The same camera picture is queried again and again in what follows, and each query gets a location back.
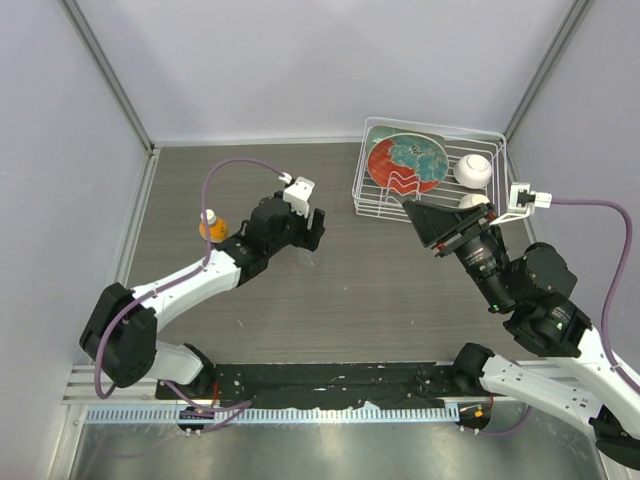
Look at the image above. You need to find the slotted cable duct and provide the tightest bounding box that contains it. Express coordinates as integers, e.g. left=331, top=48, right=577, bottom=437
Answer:
left=84, top=403, right=459, bottom=425

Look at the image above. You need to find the white bottle cap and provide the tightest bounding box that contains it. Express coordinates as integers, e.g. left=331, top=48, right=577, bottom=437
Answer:
left=201, top=209, right=217, bottom=225

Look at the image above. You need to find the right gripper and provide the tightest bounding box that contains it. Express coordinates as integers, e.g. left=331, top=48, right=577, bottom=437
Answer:
left=400, top=200, right=513, bottom=310

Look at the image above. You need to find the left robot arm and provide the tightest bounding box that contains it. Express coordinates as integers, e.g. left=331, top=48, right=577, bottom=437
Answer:
left=79, top=178, right=325, bottom=399

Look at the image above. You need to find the red and teal plate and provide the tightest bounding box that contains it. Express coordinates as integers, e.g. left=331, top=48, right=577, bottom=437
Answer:
left=365, top=125, right=449, bottom=196

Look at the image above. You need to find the orange juice bottle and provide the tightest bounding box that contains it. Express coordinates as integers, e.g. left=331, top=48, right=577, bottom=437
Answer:
left=199, top=214, right=229, bottom=243

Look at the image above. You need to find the white bowl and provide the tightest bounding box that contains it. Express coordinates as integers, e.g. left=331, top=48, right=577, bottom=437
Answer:
left=458, top=194, right=491, bottom=209
left=453, top=154, right=492, bottom=189

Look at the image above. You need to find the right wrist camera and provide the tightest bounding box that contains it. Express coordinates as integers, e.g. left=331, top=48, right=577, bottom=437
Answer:
left=491, top=182, right=552, bottom=225

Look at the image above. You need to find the lower white bowl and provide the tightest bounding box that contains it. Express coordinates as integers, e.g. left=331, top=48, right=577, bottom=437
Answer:
left=458, top=194, right=491, bottom=209

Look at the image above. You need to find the aluminium frame rail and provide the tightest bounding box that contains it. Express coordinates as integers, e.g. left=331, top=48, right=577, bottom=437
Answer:
left=62, top=363, right=166, bottom=405

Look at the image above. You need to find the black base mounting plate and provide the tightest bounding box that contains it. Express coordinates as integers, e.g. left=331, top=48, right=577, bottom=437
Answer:
left=178, top=362, right=489, bottom=410

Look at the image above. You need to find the white wire dish rack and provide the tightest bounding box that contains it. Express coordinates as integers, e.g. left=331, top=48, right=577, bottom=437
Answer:
left=352, top=117, right=510, bottom=222

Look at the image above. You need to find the clear plastic bottle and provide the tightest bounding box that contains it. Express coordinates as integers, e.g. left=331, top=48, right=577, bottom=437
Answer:
left=297, top=249, right=324, bottom=268

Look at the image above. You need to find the upper white bowl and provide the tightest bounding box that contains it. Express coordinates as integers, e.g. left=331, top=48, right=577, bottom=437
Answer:
left=453, top=154, right=492, bottom=189

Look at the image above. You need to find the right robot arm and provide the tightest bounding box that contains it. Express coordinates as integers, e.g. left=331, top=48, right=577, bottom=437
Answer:
left=403, top=200, right=639, bottom=470

